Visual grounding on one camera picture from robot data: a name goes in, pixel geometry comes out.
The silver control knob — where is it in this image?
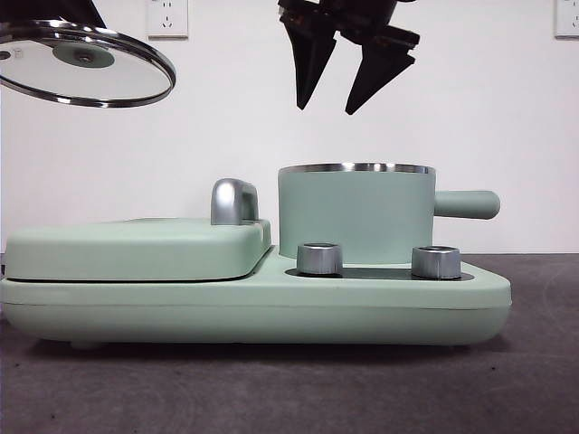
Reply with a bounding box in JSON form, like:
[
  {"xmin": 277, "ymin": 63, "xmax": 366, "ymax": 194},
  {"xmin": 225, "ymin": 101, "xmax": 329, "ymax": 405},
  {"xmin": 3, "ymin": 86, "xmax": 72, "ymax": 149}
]
[
  {"xmin": 296, "ymin": 242, "xmax": 344, "ymax": 277},
  {"xmin": 410, "ymin": 245, "xmax": 462, "ymax": 279}
]

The glass lid with mint knob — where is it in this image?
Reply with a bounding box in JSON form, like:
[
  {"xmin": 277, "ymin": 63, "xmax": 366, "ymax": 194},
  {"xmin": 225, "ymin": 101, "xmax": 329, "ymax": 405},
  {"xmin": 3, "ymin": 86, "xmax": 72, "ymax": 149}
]
[{"xmin": 0, "ymin": 18, "xmax": 177, "ymax": 109}]

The mint green breakfast machine base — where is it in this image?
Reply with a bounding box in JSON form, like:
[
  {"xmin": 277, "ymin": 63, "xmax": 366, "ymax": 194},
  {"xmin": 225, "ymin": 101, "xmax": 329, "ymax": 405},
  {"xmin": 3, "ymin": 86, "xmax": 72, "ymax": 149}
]
[{"xmin": 0, "ymin": 246, "xmax": 513, "ymax": 352}]

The white wall socket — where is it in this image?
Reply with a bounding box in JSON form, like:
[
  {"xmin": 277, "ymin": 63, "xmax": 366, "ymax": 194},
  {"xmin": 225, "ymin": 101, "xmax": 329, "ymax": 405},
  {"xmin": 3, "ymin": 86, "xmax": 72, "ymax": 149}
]
[
  {"xmin": 553, "ymin": 0, "xmax": 579, "ymax": 40},
  {"xmin": 145, "ymin": 0, "xmax": 189, "ymax": 40}
]

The mint green handled pot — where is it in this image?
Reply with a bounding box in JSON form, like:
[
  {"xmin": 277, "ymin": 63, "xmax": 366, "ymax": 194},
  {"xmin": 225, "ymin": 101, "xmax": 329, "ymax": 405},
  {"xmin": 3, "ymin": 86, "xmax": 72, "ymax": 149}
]
[{"xmin": 277, "ymin": 161, "xmax": 501, "ymax": 266}]

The mint green griddle cover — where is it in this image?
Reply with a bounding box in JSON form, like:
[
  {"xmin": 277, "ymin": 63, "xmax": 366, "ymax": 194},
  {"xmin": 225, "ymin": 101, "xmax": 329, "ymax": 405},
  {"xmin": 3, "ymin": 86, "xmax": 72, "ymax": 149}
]
[{"xmin": 3, "ymin": 178, "xmax": 273, "ymax": 282}]

